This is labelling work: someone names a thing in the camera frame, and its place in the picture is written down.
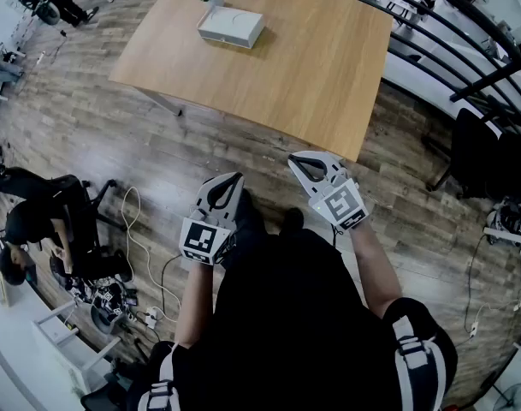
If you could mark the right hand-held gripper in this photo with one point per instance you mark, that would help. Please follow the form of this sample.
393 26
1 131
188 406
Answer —
343 206

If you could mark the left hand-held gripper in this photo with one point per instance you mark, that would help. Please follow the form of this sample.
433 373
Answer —
198 240

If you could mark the grey drawer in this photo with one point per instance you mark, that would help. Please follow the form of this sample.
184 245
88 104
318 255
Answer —
226 39

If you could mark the person's right forearm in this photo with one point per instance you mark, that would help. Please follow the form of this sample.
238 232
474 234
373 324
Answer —
377 272

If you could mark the person's left forearm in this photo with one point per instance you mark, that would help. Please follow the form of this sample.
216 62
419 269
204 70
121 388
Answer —
193 302

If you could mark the white box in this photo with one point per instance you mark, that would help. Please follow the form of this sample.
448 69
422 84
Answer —
230 20

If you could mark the person's black shoe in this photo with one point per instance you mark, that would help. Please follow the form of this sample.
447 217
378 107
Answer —
247 216
293 218

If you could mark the grey metal table leg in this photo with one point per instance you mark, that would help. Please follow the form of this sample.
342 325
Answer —
161 101

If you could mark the white power strip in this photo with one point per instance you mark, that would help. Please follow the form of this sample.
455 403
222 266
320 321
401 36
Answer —
154 317

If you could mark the person's black clothing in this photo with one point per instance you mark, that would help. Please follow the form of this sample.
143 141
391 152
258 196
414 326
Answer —
294 315

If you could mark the pile of black-white patterned devices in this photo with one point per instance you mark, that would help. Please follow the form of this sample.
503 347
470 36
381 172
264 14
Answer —
106 302

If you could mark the black fabric chair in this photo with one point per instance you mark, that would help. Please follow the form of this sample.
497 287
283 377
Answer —
482 156

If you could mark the white desk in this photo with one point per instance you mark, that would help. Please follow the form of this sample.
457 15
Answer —
25 358

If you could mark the black floor fan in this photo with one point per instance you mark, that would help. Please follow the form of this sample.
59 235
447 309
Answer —
514 396

